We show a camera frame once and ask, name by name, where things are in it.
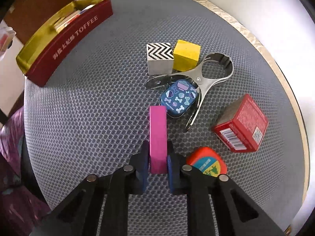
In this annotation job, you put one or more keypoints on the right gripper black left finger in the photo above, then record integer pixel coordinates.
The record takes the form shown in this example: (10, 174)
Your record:
(99, 205)

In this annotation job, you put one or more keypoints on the gold red toffee tin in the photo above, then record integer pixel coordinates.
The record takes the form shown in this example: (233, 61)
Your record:
(45, 50)

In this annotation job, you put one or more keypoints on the grey honeycomb table mat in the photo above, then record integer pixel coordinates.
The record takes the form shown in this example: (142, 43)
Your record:
(157, 88)

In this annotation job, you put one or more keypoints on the blue red clear card box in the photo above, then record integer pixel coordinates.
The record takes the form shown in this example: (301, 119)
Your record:
(81, 12)

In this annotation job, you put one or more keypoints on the yellow wooden cube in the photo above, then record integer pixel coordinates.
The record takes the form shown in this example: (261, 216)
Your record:
(186, 55)

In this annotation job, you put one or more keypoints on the clear case with red cards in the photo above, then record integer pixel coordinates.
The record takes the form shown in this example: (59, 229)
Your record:
(6, 38)

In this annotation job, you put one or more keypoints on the pink rectangular block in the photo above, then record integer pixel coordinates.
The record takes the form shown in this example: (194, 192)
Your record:
(158, 139)

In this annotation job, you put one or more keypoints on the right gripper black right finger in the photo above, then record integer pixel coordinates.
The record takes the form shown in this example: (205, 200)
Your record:
(216, 205)

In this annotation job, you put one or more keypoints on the red cardboard box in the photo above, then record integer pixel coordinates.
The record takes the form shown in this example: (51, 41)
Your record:
(242, 125)

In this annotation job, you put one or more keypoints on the blue patterned small tin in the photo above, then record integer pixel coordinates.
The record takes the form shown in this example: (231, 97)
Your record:
(178, 98)

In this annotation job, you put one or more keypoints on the black white zigzag cube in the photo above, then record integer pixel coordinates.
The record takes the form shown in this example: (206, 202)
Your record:
(159, 58)

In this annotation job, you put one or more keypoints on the silver metal clip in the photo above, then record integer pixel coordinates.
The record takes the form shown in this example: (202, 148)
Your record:
(196, 78)

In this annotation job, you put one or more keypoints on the gold ribbed lighter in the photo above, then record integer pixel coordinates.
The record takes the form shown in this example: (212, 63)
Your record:
(65, 21)

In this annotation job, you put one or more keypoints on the red tape measure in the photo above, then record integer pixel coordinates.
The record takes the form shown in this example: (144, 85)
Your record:
(207, 161)

